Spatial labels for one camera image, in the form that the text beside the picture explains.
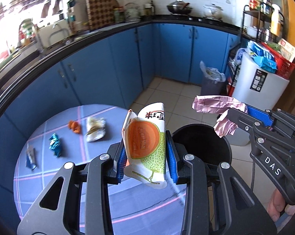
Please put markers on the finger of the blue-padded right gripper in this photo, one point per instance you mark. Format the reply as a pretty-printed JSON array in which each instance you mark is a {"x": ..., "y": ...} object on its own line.
[
  {"x": 241, "y": 119},
  {"x": 263, "y": 116}
]

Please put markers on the black wok with lid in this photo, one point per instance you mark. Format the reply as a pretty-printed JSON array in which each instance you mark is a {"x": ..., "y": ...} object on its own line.
[{"x": 179, "y": 7}]

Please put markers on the small blue white carton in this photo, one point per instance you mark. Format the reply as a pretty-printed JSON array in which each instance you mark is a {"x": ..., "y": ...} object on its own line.
[{"x": 31, "y": 158}]

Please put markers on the person's right hand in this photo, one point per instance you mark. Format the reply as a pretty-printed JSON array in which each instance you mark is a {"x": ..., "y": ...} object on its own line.
[{"x": 277, "y": 204}]

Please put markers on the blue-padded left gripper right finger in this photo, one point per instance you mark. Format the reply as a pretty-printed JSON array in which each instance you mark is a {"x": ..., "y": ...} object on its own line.
[{"x": 243, "y": 212}]

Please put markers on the orange peel piece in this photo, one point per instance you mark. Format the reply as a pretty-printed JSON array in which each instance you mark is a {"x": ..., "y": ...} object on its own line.
[{"x": 74, "y": 126}]

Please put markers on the orange melon drink carton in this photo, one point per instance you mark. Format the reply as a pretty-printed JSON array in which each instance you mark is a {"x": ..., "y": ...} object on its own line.
[{"x": 144, "y": 140}]

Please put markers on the glass teapot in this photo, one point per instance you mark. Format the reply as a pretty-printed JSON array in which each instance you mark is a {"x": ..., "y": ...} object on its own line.
[{"x": 131, "y": 11}]

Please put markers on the teal foil snack wrapper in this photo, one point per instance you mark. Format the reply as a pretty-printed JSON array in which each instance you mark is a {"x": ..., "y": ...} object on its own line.
[{"x": 55, "y": 145}]

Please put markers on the pink wrapper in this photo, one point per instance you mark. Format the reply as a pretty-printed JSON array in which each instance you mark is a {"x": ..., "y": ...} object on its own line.
[{"x": 219, "y": 105}]

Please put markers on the white beige snack bag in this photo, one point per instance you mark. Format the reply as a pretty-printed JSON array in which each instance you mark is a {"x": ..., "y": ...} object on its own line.
[{"x": 95, "y": 129}]

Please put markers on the blue plaid tablecloth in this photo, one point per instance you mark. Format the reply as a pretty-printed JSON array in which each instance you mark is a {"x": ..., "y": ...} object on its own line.
[{"x": 135, "y": 208}]

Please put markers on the checkered cutting board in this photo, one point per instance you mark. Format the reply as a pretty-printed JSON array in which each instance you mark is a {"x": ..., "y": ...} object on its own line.
[{"x": 100, "y": 13}]

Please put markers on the red plastic basket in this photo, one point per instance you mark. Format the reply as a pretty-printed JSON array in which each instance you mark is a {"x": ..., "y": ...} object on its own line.
[{"x": 284, "y": 67}]

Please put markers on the sink faucet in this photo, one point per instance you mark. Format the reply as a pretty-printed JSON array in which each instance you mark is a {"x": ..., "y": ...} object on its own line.
[{"x": 27, "y": 33}]

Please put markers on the white appliance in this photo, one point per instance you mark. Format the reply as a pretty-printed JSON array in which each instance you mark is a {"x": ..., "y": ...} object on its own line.
[{"x": 257, "y": 87}]

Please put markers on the black metal shelf rack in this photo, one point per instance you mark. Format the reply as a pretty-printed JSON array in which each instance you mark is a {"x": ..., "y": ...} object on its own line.
[{"x": 256, "y": 25}]

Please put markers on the white kettle pot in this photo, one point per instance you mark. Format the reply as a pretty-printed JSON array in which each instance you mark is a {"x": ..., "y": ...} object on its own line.
[{"x": 213, "y": 11}]

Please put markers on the blue kitchen cabinets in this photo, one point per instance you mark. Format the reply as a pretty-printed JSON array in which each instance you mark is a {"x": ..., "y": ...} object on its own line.
[{"x": 154, "y": 63}]

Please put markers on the black round trash bin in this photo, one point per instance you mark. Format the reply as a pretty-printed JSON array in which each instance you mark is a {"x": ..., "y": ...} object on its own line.
[{"x": 202, "y": 142}]

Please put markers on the black countertop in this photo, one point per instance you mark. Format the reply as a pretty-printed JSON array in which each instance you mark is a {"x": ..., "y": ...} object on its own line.
[{"x": 34, "y": 69}]

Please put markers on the grey bin with bag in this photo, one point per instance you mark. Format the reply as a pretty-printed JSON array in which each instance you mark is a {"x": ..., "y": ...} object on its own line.
[{"x": 213, "y": 81}]

